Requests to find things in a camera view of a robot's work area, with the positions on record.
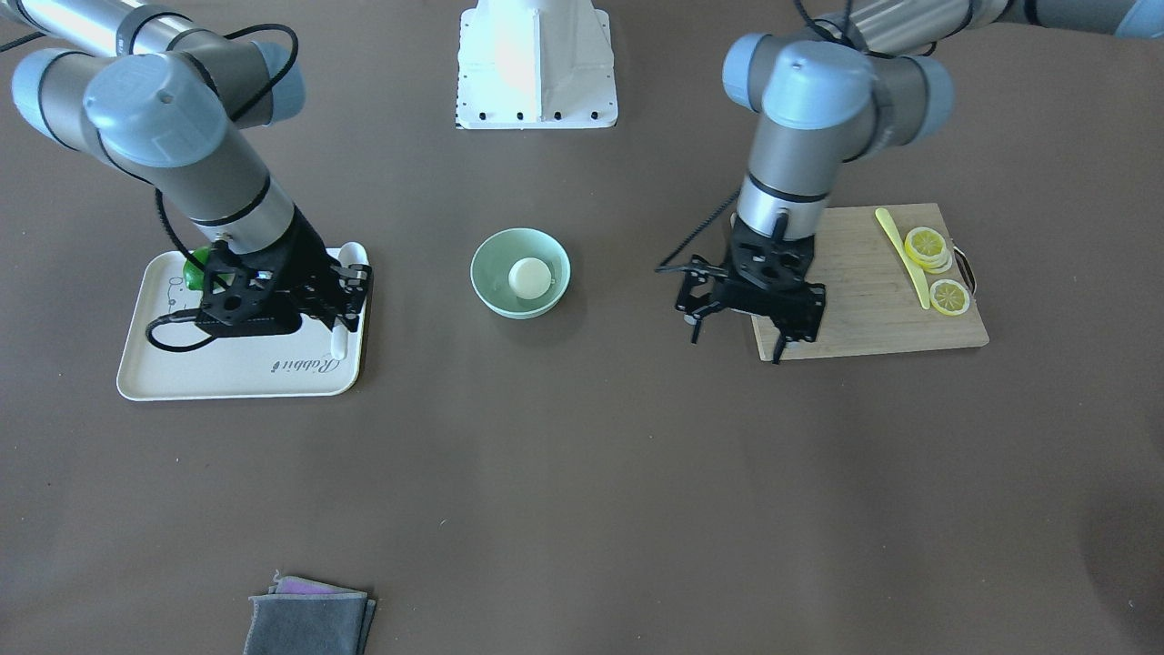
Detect green lime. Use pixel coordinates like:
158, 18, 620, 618
183, 245, 211, 293

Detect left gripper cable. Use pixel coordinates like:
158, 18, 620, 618
655, 186, 741, 275

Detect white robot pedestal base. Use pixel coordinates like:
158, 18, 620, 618
455, 1, 619, 130

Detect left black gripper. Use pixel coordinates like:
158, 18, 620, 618
675, 215, 826, 365

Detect mint green bowl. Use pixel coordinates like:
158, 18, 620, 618
470, 227, 572, 319

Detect white ceramic spoon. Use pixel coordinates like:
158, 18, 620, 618
331, 242, 374, 361

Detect stacked lemon slices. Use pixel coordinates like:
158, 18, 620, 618
903, 227, 953, 275

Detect white steamed bun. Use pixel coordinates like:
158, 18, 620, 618
508, 257, 554, 301

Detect cream rabbit tray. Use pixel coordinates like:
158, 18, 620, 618
116, 250, 371, 401

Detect wooden cutting board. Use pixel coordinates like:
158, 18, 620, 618
781, 207, 989, 362

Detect yellow plastic knife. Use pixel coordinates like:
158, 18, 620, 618
876, 207, 931, 309

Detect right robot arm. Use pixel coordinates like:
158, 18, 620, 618
3, 1, 372, 349

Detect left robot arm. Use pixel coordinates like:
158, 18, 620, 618
675, 1, 1163, 359

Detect grey folded cloth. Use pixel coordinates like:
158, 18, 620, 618
244, 572, 377, 654

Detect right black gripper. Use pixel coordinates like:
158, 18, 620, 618
196, 211, 374, 339

